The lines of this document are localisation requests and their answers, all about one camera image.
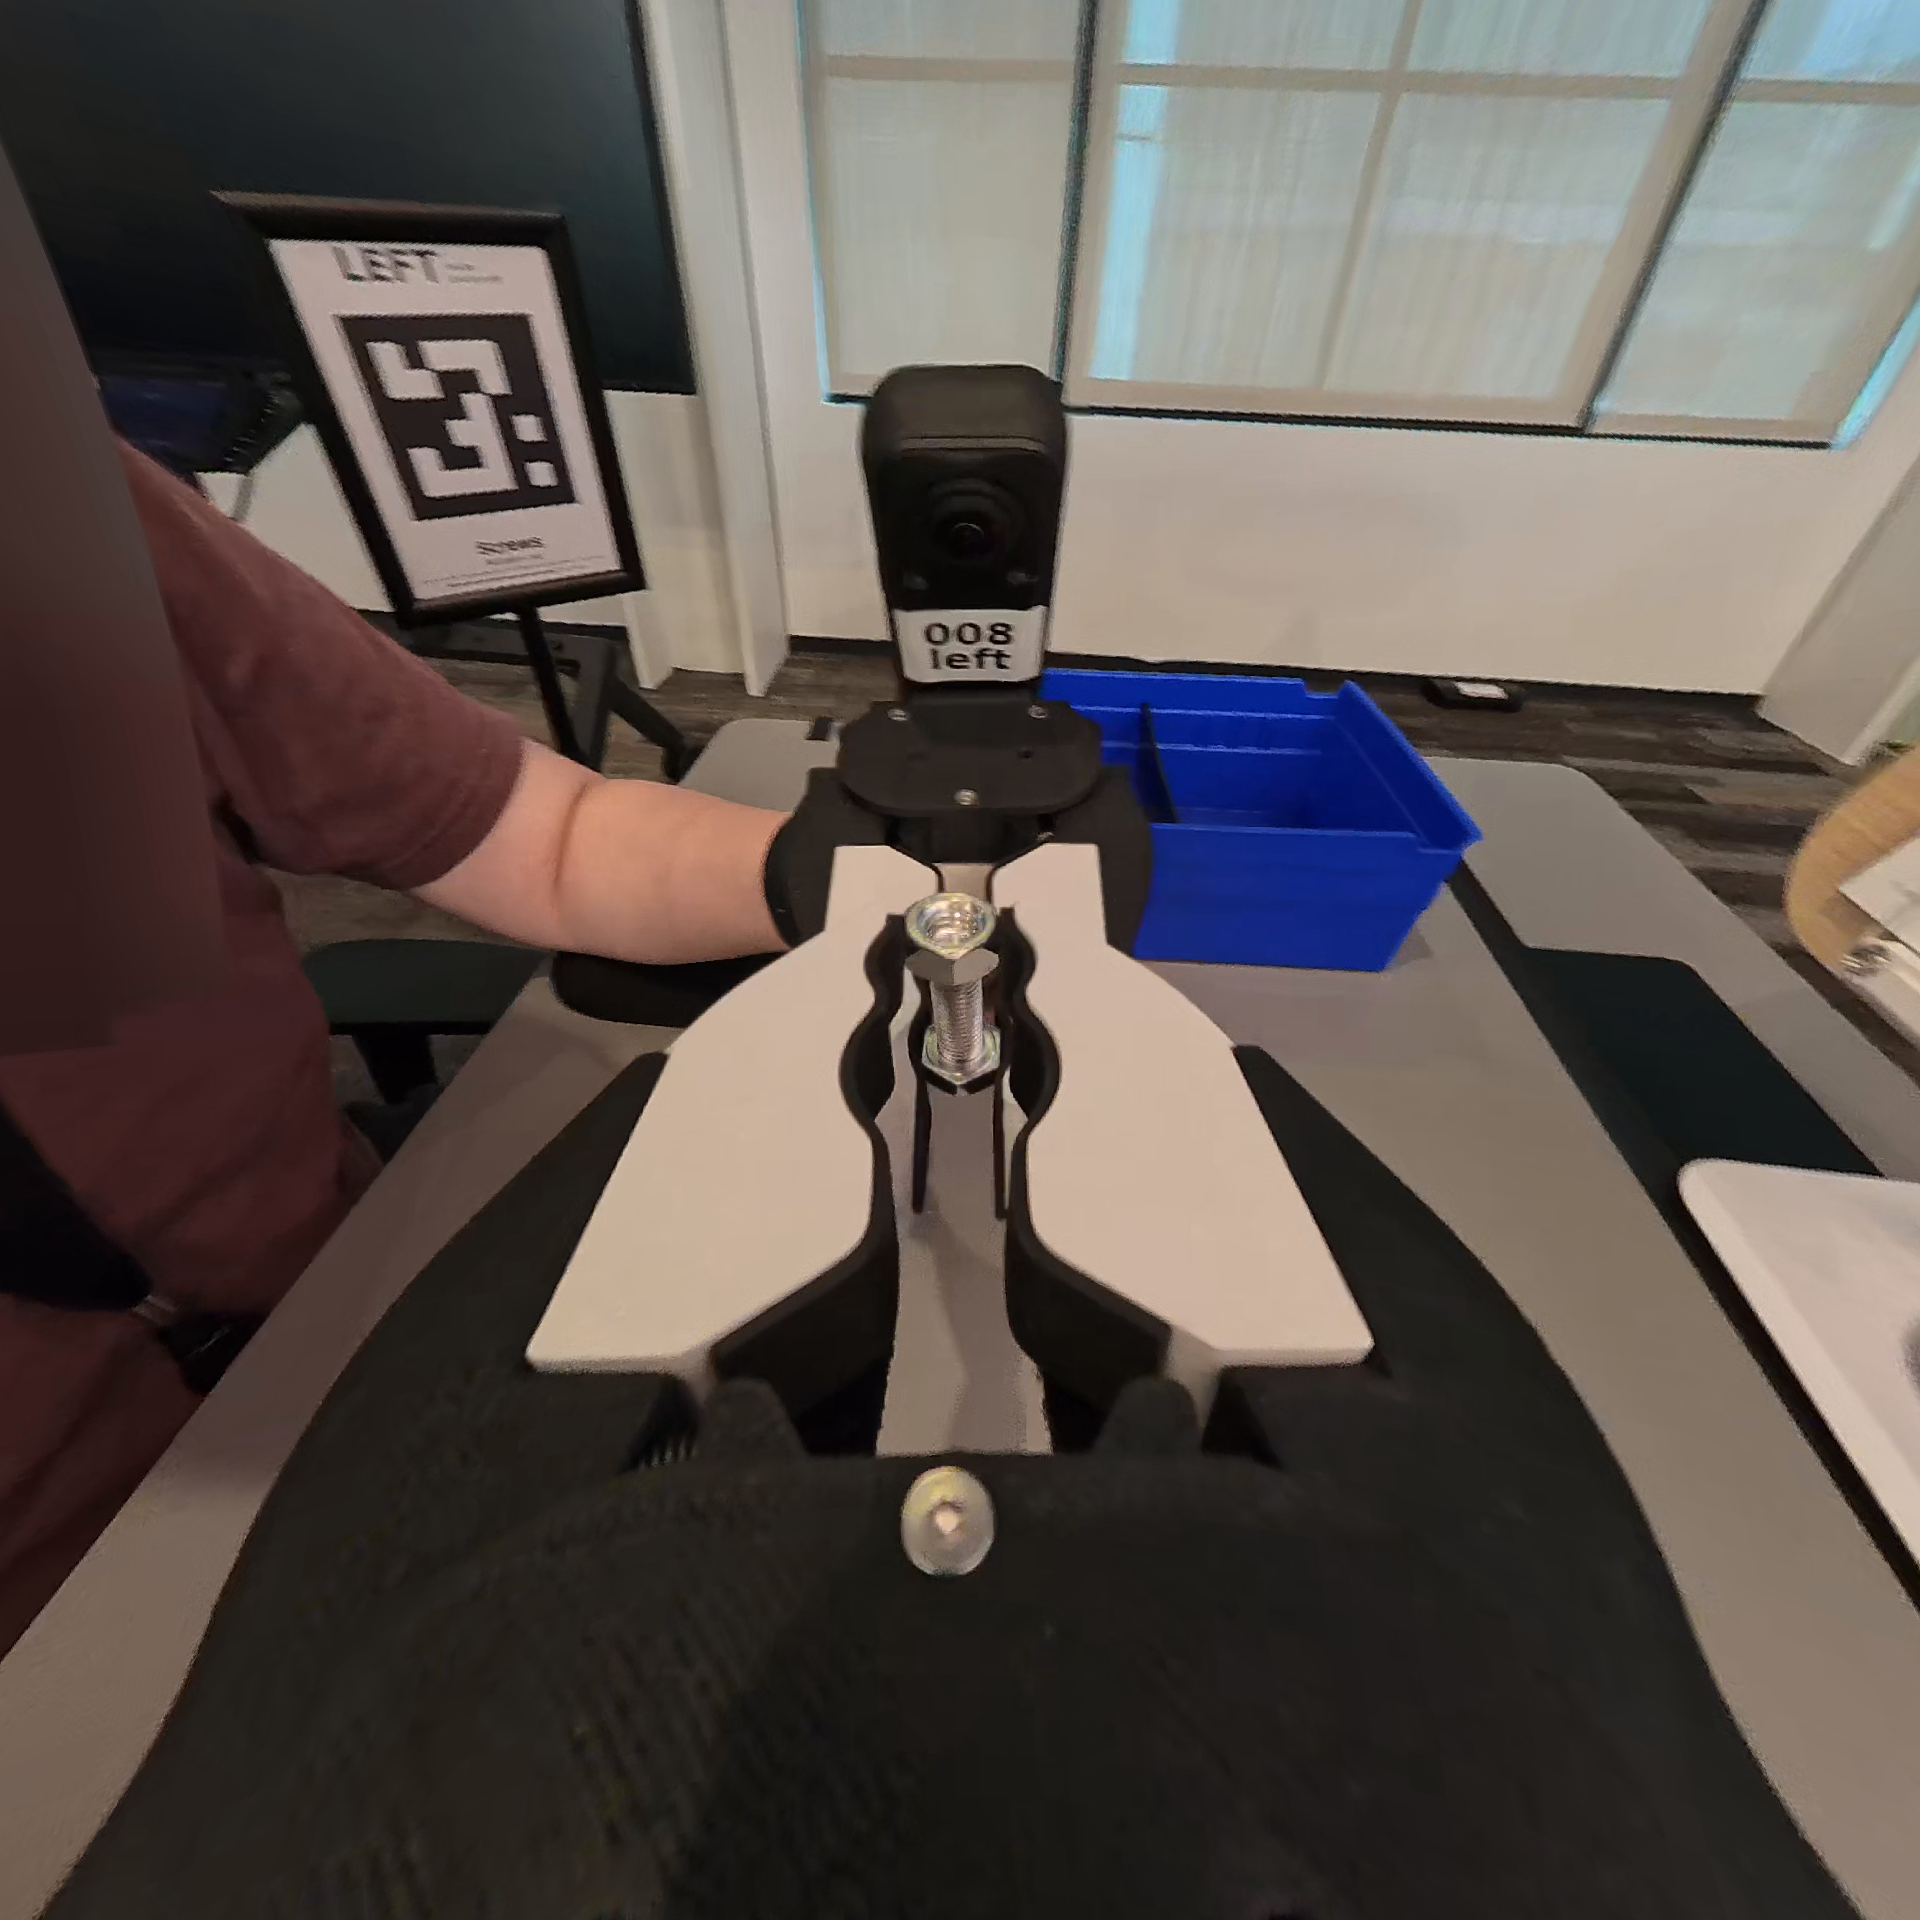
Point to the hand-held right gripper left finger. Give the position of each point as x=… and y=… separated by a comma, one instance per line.
x=720, y=1184

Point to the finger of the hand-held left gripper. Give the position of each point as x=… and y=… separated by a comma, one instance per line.
x=1065, y=892
x=863, y=892

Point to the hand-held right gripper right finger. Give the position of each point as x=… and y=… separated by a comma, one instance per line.
x=1185, y=1184

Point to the steel hex nut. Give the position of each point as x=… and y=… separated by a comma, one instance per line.
x=916, y=922

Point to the blue plastic bin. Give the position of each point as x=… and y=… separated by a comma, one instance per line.
x=1289, y=902

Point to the person's left forearm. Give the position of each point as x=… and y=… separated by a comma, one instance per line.
x=628, y=870

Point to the black armrest pad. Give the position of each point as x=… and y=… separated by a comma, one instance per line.
x=628, y=990

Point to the dark office chair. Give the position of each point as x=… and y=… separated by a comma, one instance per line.
x=420, y=984

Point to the black easel stand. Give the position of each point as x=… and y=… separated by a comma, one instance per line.
x=562, y=690

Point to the small black floor device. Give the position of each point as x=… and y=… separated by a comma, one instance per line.
x=1472, y=693

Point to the white framed window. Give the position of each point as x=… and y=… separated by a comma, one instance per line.
x=1348, y=225

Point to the black framed tag sign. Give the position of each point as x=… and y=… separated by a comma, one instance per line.
x=451, y=422

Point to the white document stand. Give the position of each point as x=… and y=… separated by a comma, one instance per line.
x=1800, y=1277

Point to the printed instruction sheet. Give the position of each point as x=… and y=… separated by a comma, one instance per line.
x=1891, y=892

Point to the large black wall screen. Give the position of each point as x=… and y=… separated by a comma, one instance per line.
x=299, y=106

